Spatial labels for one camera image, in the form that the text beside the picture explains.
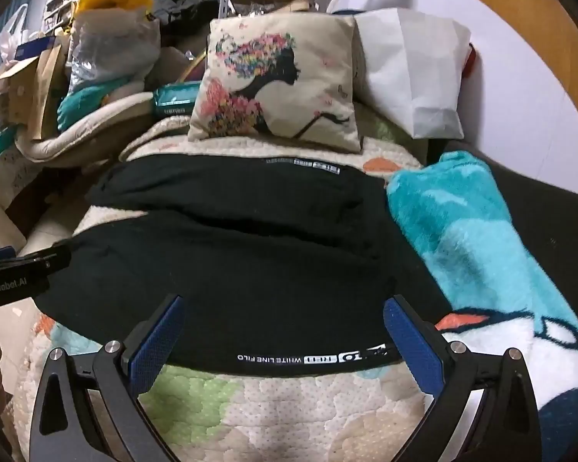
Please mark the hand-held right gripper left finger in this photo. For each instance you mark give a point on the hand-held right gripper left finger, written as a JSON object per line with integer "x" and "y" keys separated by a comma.
{"x": 156, "y": 346}

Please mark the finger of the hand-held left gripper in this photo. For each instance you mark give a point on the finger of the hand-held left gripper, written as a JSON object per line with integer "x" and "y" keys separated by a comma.
{"x": 43, "y": 260}

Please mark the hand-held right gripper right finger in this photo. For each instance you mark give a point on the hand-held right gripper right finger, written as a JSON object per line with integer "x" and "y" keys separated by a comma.
{"x": 412, "y": 346}

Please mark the black pants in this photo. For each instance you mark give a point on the black pants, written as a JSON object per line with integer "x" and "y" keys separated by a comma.
{"x": 245, "y": 250}

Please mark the teal fleece blanket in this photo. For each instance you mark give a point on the teal fleece blanket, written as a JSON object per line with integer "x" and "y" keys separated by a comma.
{"x": 462, "y": 240}

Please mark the beige padded cushion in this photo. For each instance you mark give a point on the beige padded cushion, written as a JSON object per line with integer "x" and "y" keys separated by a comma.
{"x": 77, "y": 134}

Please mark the quilted heart-pattern bed cover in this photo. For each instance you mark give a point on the quilted heart-pattern bed cover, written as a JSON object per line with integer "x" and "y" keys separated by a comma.
{"x": 279, "y": 414}

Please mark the teal cloth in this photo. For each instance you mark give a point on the teal cloth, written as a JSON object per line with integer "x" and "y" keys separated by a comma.
{"x": 84, "y": 101}

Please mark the brown paper bag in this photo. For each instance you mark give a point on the brown paper bag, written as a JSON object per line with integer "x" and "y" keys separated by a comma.
{"x": 48, "y": 86}

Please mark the dark sofa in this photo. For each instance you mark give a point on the dark sofa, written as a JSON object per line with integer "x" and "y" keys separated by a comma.
{"x": 534, "y": 187}

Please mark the teal wipes packet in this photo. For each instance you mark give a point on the teal wipes packet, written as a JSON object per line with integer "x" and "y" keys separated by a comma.
{"x": 176, "y": 98}

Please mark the clear plastic bag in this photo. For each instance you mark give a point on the clear plastic bag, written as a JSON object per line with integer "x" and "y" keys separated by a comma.
{"x": 111, "y": 43}

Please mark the white plastic bag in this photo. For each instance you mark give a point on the white plastic bag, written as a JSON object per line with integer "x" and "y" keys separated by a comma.
{"x": 17, "y": 29}

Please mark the floral printed pillow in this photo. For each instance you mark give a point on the floral printed pillow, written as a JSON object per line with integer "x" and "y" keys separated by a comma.
{"x": 279, "y": 96}

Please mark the white paper bag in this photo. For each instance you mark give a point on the white paper bag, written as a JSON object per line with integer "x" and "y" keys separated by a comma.
{"x": 409, "y": 67}

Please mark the black cloth pile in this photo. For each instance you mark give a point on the black cloth pile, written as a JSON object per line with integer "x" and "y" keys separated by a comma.
{"x": 188, "y": 9}

